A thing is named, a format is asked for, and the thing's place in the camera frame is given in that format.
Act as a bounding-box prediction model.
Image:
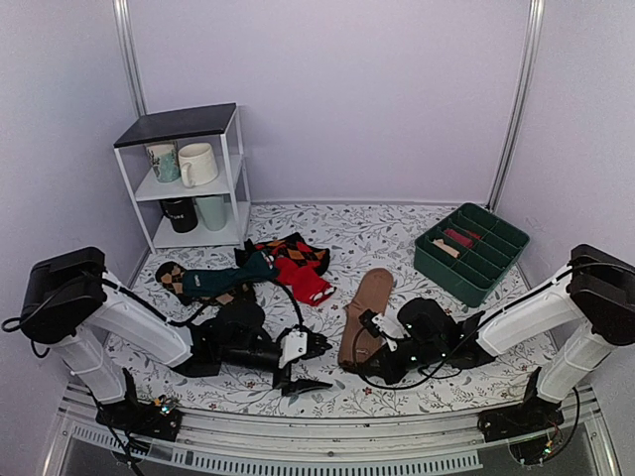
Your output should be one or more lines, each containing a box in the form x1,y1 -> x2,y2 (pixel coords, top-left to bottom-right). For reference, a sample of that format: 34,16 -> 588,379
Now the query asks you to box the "black cable left base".
88,391 -> 150,476

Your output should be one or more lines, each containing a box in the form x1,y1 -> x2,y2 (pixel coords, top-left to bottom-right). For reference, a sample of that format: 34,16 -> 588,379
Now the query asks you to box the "dark teal sock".
182,252 -> 278,298

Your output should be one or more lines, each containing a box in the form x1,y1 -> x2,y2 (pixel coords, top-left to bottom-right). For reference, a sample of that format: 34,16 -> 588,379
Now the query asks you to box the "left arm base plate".
96,369 -> 183,442

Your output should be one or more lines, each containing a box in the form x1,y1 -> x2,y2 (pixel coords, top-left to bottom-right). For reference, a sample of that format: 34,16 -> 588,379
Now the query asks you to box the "teal patterned mug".
145,142 -> 181,183

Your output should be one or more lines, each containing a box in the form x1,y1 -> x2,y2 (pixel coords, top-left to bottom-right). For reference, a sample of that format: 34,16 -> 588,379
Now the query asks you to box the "aluminium corner post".
112,0 -> 147,117
485,0 -> 546,212

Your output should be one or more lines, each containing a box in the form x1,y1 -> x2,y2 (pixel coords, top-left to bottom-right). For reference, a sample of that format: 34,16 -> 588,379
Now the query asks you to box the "left aluminium corner post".
112,0 -> 147,117

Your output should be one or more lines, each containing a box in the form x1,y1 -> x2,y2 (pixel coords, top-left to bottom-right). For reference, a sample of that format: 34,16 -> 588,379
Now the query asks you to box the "white metal shelf black top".
113,103 -> 251,253

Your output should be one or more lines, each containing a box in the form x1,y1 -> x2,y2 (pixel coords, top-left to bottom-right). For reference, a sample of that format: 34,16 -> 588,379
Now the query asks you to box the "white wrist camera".
358,309 -> 398,352
278,330 -> 308,369

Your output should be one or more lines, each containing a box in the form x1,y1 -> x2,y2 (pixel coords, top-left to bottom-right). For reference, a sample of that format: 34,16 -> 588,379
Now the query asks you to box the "black sock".
234,239 -> 258,268

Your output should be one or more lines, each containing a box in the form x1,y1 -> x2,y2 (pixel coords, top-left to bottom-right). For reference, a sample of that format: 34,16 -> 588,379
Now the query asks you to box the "pale green mug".
195,195 -> 226,232

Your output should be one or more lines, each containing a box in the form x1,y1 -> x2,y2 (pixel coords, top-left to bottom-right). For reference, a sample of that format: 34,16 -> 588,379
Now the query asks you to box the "black mug white text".
160,197 -> 198,233

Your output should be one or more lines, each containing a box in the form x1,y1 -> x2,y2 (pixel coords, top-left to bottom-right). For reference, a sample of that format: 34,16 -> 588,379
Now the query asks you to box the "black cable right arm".
352,311 -> 487,391

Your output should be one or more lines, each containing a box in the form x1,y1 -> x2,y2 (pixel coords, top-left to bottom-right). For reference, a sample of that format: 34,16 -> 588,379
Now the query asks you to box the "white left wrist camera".
278,330 -> 308,369

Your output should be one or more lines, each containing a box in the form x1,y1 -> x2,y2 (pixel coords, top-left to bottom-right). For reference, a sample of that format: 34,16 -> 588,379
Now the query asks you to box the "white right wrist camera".
358,309 -> 398,352

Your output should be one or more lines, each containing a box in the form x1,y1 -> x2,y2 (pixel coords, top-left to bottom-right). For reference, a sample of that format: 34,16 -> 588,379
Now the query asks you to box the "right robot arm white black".
351,245 -> 634,432

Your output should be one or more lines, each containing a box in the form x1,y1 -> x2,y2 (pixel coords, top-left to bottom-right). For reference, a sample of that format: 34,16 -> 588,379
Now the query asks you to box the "argyle brown orange sock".
254,232 -> 330,276

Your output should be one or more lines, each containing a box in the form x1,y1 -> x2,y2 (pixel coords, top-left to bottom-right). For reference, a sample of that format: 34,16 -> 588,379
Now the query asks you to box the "rolled red sock in box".
444,228 -> 481,249

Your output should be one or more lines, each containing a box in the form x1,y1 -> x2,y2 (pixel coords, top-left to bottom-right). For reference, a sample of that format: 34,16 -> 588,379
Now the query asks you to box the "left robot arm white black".
15,247 -> 331,430

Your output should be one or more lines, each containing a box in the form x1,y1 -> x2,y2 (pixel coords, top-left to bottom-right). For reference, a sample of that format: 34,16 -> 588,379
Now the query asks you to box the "right aluminium corner post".
485,0 -> 546,212

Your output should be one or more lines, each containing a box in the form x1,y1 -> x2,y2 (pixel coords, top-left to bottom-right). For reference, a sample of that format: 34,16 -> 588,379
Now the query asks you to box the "tan ribbed sock brown cuff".
337,268 -> 394,373

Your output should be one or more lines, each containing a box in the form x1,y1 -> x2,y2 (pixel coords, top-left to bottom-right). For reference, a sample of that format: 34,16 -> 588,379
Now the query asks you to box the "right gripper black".
362,340 -> 445,387

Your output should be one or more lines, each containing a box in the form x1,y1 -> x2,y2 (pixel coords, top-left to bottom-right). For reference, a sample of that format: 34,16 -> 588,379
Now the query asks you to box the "red sock white trim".
274,257 -> 335,306

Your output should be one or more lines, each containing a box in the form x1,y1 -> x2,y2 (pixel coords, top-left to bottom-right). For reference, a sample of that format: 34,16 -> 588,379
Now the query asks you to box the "aluminium front rail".
43,385 -> 625,475

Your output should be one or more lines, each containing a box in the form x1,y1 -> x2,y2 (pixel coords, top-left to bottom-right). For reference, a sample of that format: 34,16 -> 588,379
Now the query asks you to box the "argyle sock brown beige left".
155,262 -> 256,306

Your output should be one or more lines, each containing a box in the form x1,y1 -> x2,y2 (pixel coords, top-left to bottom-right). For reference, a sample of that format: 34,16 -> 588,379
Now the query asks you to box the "green divided storage box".
414,202 -> 530,308

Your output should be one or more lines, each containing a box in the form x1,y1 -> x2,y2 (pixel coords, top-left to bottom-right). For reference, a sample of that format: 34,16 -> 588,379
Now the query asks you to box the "floral patterned table mat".
105,204 -> 556,418

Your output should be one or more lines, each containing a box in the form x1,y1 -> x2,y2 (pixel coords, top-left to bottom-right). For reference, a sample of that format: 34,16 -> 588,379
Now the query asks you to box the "cream ceramic mug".
178,143 -> 218,188

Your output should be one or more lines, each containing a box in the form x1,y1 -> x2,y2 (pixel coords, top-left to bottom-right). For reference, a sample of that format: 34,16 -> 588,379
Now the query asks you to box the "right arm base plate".
477,368 -> 565,466

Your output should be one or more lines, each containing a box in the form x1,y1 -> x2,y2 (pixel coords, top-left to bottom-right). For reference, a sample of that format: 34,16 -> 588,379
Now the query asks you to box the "rolled beige sock in box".
433,239 -> 460,259

